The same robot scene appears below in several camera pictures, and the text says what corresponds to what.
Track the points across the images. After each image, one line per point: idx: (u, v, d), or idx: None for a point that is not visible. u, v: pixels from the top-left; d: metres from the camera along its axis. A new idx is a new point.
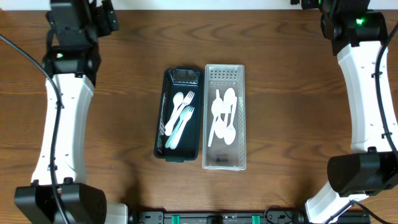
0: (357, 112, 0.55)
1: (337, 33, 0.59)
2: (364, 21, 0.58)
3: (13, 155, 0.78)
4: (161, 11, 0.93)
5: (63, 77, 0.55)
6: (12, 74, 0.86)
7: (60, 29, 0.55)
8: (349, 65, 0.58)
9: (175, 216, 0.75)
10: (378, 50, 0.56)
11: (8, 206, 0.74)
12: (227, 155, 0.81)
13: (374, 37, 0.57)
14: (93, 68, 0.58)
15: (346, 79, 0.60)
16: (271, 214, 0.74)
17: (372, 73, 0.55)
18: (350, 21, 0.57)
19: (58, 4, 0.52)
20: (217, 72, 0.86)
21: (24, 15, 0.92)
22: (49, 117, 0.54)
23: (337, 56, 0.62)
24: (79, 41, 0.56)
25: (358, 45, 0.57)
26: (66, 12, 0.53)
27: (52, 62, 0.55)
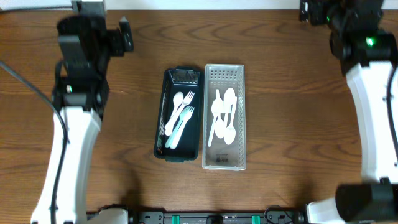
0: (366, 136, 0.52)
1: (347, 53, 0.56)
2: (374, 40, 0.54)
3: (16, 153, 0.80)
4: (163, 12, 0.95)
5: (73, 112, 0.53)
6: (17, 74, 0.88)
7: (69, 63, 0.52)
8: (358, 88, 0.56)
9: (175, 216, 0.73)
10: (389, 73, 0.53)
11: (10, 203, 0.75)
12: (228, 155, 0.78)
13: (384, 59, 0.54)
14: (102, 102, 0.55)
15: (355, 101, 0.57)
16: (271, 214, 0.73)
17: (383, 96, 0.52)
18: (360, 40, 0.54)
19: (67, 39, 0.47)
20: (217, 71, 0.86)
21: (30, 17, 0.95)
22: (53, 153, 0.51)
23: (346, 78, 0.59)
24: (89, 74, 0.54)
25: (368, 66, 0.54)
26: (76, 49, 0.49)
27: (62, 96, 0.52)
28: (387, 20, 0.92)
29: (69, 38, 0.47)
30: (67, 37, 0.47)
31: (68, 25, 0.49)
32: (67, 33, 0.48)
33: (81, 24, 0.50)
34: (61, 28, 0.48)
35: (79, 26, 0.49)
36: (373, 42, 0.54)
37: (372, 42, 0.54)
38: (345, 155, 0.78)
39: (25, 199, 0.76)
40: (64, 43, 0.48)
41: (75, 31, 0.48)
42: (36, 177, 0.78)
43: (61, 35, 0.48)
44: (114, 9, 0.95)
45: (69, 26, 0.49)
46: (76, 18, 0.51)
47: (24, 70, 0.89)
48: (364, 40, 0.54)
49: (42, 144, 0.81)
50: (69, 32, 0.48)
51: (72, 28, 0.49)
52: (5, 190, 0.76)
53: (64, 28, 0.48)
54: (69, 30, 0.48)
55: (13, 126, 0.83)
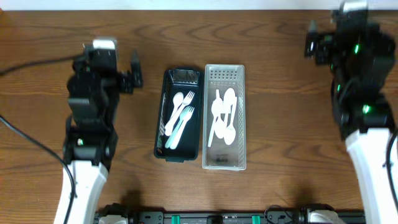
0: (369, 203, 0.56)
1: (344, 120, 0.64)
2: (371, 109, 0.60)
3: (17, 153, 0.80)
4: (163, 12, 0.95)
5: (82, 165, 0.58)
6: (17, 74, 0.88)
7: (82, 118, 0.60)
8: (359, 154, 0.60)
9: (175, 216, 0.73)
10: (388, 139, 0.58)
11: (11, 203, 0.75)
12: (228, 155, 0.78)
13: (382, 126, 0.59)
14: (109, 153, 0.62)
15: (356, 166, 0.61)
16: (271, 214, 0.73)
17: (383, 162, 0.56)
18: (357, 108, 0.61)
19: (79, 101, 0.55)
20: (217, 72, 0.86)
21: (30, 17, 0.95)
22: (62, 205, 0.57)
23: (346, 142, 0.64)
24: (99, 128, 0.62)
25: (366, 132, 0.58)
26: (85, 107, 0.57)
27: (72, 149, 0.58)
28: (388, 19, 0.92)
29: (79, 99, 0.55)
30: (77, 99, 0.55)
31: (78, 85, 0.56)
32: (77, 94, 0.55)
33: (89, 84, 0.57)
34: (71, 89, 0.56)
35: (87, 86, 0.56)
36: (370, 110, 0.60)
37: (369, 109, 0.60)
38: (345, 155, 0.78)
39: (25, 199, 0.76)
40: (74, 104, 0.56)
41: (84, 93, 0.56)
42: (36, 177, 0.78)
43: (72, 96, 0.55)
44: (114, 9, 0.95)
45: (78, 86, 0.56)
46: (86, 78, 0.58)
47: (24, 70, 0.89)
48: (360, 108, 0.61)
49: (42, 144, 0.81)
50: (78, 92, 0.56)
51: (81, 89, 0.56)
52: (6, 190, 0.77)
53: (74, 89, 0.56)
54: (78, 91, 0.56)
55: (13, 126, 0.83)
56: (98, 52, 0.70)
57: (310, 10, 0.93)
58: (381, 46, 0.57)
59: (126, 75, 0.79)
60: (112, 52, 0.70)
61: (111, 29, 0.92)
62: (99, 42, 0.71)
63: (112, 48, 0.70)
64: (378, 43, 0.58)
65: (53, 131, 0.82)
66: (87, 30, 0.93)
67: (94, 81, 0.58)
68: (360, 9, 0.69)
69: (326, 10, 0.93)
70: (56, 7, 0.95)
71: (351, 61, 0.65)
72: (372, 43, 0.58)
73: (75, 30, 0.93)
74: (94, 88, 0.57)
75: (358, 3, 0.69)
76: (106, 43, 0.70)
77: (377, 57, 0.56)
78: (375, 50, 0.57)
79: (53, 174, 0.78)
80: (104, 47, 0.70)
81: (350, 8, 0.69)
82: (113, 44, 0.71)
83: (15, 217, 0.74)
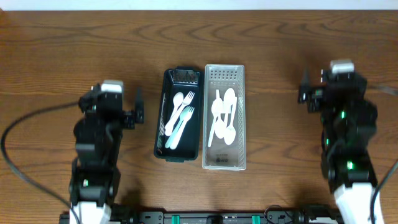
0: None
1: (331, 176, 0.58)
2: (355, 165, 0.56)
3: (17, 153, 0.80)
4: (163, 12, 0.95)
5: (88, 207, 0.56)
6: (17, 74, 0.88)
7: (85, 161, 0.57)
8: (344, 206, 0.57)
9: (175, 216, 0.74)
10: (372, 194, 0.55)
11: (12, 203, 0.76)
12: (227, 155, 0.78)
13: (365, 181, 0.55)
14: (114, 194, 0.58)
15: (341, 213, 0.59)
16: (271, 214, 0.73)
17: (368, 216, 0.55)
18: (341, 164, 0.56)
19: (84, 145, 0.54)
20: (217, 72, 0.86)
21: (31, 17, 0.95)
22: None
23: (334, 195, 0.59)
24: (102, 169, 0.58)
25: (351, 188, 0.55)
26: (91, 153, 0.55)
27: (78, 189, 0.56)
28: (387, 20, 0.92)
29: (84, 145, 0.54)
30: (83, 144, 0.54)
31: (84, 130, 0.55)
32: (83, 140, 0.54)
33: (94, 129, 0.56)
34: (78, 134, 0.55)
35: (93, 132, 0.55)
36: (354, 167, 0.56)
37: (352, 166, 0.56)
38: None
39: (25, 200, 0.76)
40: (80, 149, 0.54)
41: (90, 138, 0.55)
42: (36, 177, 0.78)
43: (79, 141, 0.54)
44: (113, 9, 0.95)
45: (84, 131, 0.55)
46: (90, 124, 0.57)
47: (25, 70, 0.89)
48: (345, 165, 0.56)
49: (42, 144, 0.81)
50: (84, 137, 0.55)
51: (87, 134, 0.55)
52: (6, 190, 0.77)
53: (81, 134, 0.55)
54: (83, 136, 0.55)
55: (13, 126, 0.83)
56: (106, 95, 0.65)
57: (311, 10, 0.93)
58: (365, 114, 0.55)
59: (130, 113, 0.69)
60: (119, 96, 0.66)
61: (111, 29, 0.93)
62: (107, 84, 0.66)
63: (119, 91, 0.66)
64: (360, 110, 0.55)
65: (53, 132, 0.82)
66: (87, 30, 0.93)
67: (99, 126, 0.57)
68: (349, 71, 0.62)
69: (325, 10, 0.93)
70: (56, 7, 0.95)
71: (335, 121, 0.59)
72: (355, 109, 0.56)
73: (75, 30, 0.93)
74: (98, 132, 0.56)
75: (346, 65, 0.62)
76: (113, 86, 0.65)
77: (360, 126, 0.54)
78: (360, 119, 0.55)
79: (53, 174, 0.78)
80: (112, 91, 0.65)
81: (337, 70, 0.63)
82: (121, 87, 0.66)
83: (16, 217, 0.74)
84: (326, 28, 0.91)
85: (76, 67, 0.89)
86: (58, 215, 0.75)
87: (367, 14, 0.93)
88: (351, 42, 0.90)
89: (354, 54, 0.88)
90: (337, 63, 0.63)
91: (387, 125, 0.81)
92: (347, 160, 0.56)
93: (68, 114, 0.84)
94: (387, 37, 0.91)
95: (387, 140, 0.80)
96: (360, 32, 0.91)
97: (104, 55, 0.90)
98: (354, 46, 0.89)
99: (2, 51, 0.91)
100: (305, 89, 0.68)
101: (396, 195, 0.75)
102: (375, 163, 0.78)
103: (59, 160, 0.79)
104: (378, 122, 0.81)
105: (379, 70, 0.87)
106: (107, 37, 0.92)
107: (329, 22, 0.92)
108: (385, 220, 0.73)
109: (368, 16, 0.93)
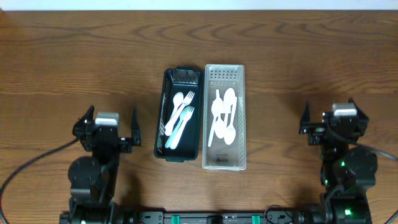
0: None
1: (329, 218, 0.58)
2: (352, 211, 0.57)
3: (17, 153, 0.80)
4: (163, 12, 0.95)
5: None
6: (17, 74, 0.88)
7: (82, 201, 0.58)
8: None
9: (175, 216, 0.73)
10: None
11: (10, 203, 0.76)
12: (228, 155, 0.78)
13: None
14: None
15: None
16: (271, 214, 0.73)
17: None
18: (339, 209, 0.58)
19: (79, 190, 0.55)
20: (217, 72, 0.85)
21: (30, 17, 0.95)
22: None
23: None
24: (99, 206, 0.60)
25: None
26: (86, 196, 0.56)
27: None
28: (387, 20, 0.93)
29: (81, 189, 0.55)
30: (78, 188, 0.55)
31: (79, 173, 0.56)
32: (78, 184, 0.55)
33: (89, 173, 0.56)
34: (73, 178, 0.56)
35: (89, 176, 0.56)
36: (351, 213, 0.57)
37: (350, 212, 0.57)
38: None
39: (25, 200, 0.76)
40: (75, 192, 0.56)
41: (85, 183, 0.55)
42: (36, 177, 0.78)
43: (74, 186, 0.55)
44: (113, 9, 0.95)
45: (79, 176, 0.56)
46: (85, 167, 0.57)
47: (24, 70, 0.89)
48: (342, 211, 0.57)
49: (41, 144, 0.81)
50: (80, 182, 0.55)
51: (82, 178, 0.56)
52: (5, 190, 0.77)
53: (75, 178, 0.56)
54: (78, 181, 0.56)
55: (13, 126, 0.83)
56: (100, 129, 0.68)
57: (311, 10, 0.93)
58: (365, 164, 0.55)
59: (126, 141, 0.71)
60: (114, 129, 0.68)
61: (111, 29, 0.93)
62: (100, 117, 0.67)
63: (114, 124, 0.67)
64: (362, 160, 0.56)
65: (53, 132, 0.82)
66: (87, 30, 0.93)
67: (94, 169, 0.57)
68: (352, 115, 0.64)
69: (325, 10, 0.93)
70: (56, 7, 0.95)
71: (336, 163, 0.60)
72: (356, 158, 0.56)
73: (75, 30, 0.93)
74: (94, 177, 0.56)
75: (349, 109, 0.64)
76: (108, 119, 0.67)
77: (359, 177, 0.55)
78: (358, 170, 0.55)
79: (53, 174, 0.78)
80: (107, 124, 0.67)
81: (341, 114, 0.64)
82: (115, 119, 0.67)
83: (16, 217, 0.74)
84: (325, 28, 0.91)
85: (76, 67, 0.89)
86: (58, 214, 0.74)
87: (367, 14, 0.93)
88: (351, 42, 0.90)
89: (353, 55, 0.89)
90: (339, 106, 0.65)
91: (387, 125, 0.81)
92: (345, 205, 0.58)
93: (68, 114, 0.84)
94: (387, 37, 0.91)
95: (387, 140, 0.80)
96: (360, 33, 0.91)
97: (105, 55, 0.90)
98: (354, 46, 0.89)
99: (2, 51, 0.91)
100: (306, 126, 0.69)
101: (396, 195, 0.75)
102: None
103: (59, 159, 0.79)
104: (378, 122, 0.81)
105: (379, 70, 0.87)
106: (107, 37, 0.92)
107: (329, 22, 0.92)
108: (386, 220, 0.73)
109: (368, 16, 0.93)
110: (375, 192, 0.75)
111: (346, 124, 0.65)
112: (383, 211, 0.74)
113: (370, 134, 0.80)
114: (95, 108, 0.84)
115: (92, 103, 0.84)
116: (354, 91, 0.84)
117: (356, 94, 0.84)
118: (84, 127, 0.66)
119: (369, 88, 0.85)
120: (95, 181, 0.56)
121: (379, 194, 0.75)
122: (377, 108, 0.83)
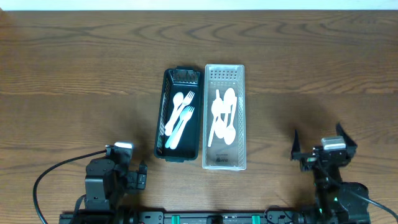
0: None
1: None
2: None
3: (15, 154, 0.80)
4: (162, 12, 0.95)
5: None
6: (17, 74, 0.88)
7: (89, 198, 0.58)
8: None
9: (175, 216, 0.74)
10: None
11: (11, 203, 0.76)
12: (228, 155, 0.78)
13: None
14: None
15: None
16: (271, 214, 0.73)
17: None
18: None
19: (94, 178, 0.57)
20: (217, 72, 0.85)
21: (30, 17, 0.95)
22: None
23: None
24: (103, 208, 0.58)
25: None
26: (98, 187, 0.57)
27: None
28: (387, 20, 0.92)
29: (94, 178, 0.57)
30: (92, 177, 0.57)
31: (95, 166, 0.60)
32: (93, 174, 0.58)
33: (105, 165, 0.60)
34: (89, 169, 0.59)
35: (104, 167, 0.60)
36: None
37: None
38: None
39: (24, 200, 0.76)
40: (88, 183, 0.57)
41: (99, 173, 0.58)
42: (35, 177, 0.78)
43: (89, 175, 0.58)
44: (113, 9, 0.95)
45: (96, 167, 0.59)
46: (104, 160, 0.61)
47: (25, 71, 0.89)
48: None
49: (42, 144, 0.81)
50: (96, 172, 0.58)
51: (97, 170, 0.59)
52: (6, 190, 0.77)
53: (91, 170, 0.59)
54: (94, 171, 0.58)
55: (13, 126, 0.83)
56: (117, 154, 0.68)
57: (311, 10, 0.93)
58: (357, 200, 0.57)
59: (135, 173, 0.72)
60: (129, 152, 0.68)
61: (111, 29, 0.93)
62: (117, 143, 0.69)
63: (129, 147, 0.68)
64: (355, 197, 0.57)
65: (53, 132, 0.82)
66: (87, 30, 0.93)
67: (111, 163, 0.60)
68: (341, 148, 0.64)
69: (325, 10, 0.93)
70: (55, 7, 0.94)
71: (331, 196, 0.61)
72: (348, 193, 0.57)
73: (75, 30, 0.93)
74: (108, 168, 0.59)
75: (338, 143, 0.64)
76: (124, 144, 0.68)
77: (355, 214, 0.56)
78: (351, 206, 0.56)
79: (52, 175, 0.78)
80: (123, 147, 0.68)
81: (331, 148, 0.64)
82: (131, 142, 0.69)
83: (16, 217, 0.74)
84: (326, 28, 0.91)
85: (76, 67, 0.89)
86: (58, 214, 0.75)
87: (367, 13, 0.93)
88: (351, 43, 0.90)
89: (354, 55, 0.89)
90: (329, 140, 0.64)
91: (387, 125, 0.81)
92: None
93: (68, 114, 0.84)
94: (387, 37, 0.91)
95: (387, 140, 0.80)
96: (360, 33, 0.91)
97: (105, 55, 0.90)
98: (354, 46, 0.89)
99: (2, 51, 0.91)
100: (298, 155, 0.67)
101: (396, 195, 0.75)
102: (376, 163, 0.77)
103: (59, 159, 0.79)
104: (378, 122, 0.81)
105: (379, 70, 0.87)
106: (107, 37, 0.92)
107: (329, 22, 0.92)
108: (387, 220, 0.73)
109: (369, 16, 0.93)
110: (376, 192, 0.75)
111: (336, 158, 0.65)
112: (384, 211, 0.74)
113: (370, 134, 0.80)
114: (96, 108, 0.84)
115: (92, 103, 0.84)
116: (354, 91, 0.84)
117: (356, 94, 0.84)
118: (106, 150, 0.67)
119: (370, 88, 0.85)
120: (108, 173, 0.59)
121: (379, 193, 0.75)
122: (377, 107, 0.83)
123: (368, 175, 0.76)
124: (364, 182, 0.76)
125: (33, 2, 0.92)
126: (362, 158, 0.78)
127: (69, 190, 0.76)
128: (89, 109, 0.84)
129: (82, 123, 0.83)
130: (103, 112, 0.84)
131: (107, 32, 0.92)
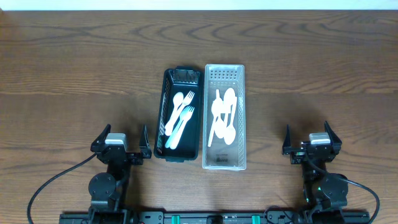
0: None
1: None
2: None
3: (15, 154, 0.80)
4: (161, 12, 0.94)
5: None
6: (16, 74, 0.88)
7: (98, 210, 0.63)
8: None
9: (175, 216, 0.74)
10: None
11: (9, 203, 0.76)
12: (228, 155, 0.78)
13: None
14: None
15: None
16: (271, 214, 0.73)
17: None
18: None
19: (98, 201, 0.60)
20: (217, 71, 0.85)
21: (29, 17, 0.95)
22: None
23: None
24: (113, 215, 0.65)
25: None
26: (104, 208, 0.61)
27: None
28: (387, 20, 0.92)
29: (99, 201, 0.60)
30: (97, 201, 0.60)
31: (98, 188, 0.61)
32: (97, 196, 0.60)
33: (106, 186, 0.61)
34: (92, 191, 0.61)
35: (106, 189, 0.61)
36: None
37: None
38: (345, 155, 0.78)
39: (23, 200, 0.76)
40: (94, 205, 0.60)
41: (103, 195, 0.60)
42: (35, 177, 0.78)
43: (94, 199, 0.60)
44: (113, 9, 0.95)
45: (99, 189, 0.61)
46: (104, 180, 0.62)
47: (24, 71, 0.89)
48: None
49: (42, 144, 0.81)
50: (99, 195, 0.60)
51: (101, 192, 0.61)
52: (6, 190, 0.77)
53: (94, 191, 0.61)
54: (98, 193, 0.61)
55: (12, 126, 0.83)
56: (110, 148, 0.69)
57: (311, 10, 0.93)
58: (337, 188, 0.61)
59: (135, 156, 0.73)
60: (122, 148, 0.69)
61: (111, 29, 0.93)
62: (109, 138, 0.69)
63: (121, 143, 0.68)
64: (335, 184, 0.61)
65: (53, 132, 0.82)
66: (87, 30, 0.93)
67: (111, 183, 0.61)
68: (326, 143, 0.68)
69: (325, 10, 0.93)
70: (55, 7, 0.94)
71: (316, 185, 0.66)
72: (329, 182, 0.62)
73: (75, 30, 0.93)
74: (111, 190, 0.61)
75: (323, 138, 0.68)
76: (115, 140, 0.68)
77: (335, 201, 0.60)
78: (332, 194, 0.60)
79: (52, 175, 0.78)
80: (115, 144, 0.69)
81: (316, 142, 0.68)
82: (122, 140, 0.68)
83: (15, 217, 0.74)
84: (326, 28, 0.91)
85: (76, 67, 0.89)
86: (58, 214, 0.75)
87: (367, 13, 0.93)
88: (351, 43, 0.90)
89: (353, 55, 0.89)
90: (314, 135, 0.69)
91: (387, 124, 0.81)
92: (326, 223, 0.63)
93: (68, 114, 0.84)
94: (387, 37, 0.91)
95: (388, 139, 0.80)
96: (360, 32, 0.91)
97: (105, 55, 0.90)
98: (354, 46, 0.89)
99: (2, 51, 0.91)
100: (289, 149, 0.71)
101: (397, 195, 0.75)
102: (376, 163, 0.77)
103: (58, 159, 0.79)
104: (378, 122, 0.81)
105: (379, 70, 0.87)
106: (108, 37, 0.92)
107: (329, 22, 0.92)
108: (387, 219, 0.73)
109: (369, 16, 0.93)
110: (377, 192, 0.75)
111: (321, 152, 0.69)
112: (384, 211, 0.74)
113: (370, 134, 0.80)
114: (95, 108, 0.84)
115: (92, 103, 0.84)
116: (354, 91, 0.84)
117: (356, 94, 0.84)
118: (95, 147, 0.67)
119: (369, 88, 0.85)
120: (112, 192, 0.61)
121: (379, 193, 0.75)
122: (377, 107, 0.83)
123: (368, 175, 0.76)
124: (364, 182, 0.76)
125: (33, 2, 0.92)
126: (362, 158, 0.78)
127: (69, 189, 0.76)
128: (89, 109, 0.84)
129: (83, 123, 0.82)
130: (103, 112, 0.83)
131: (107, 32, 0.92)
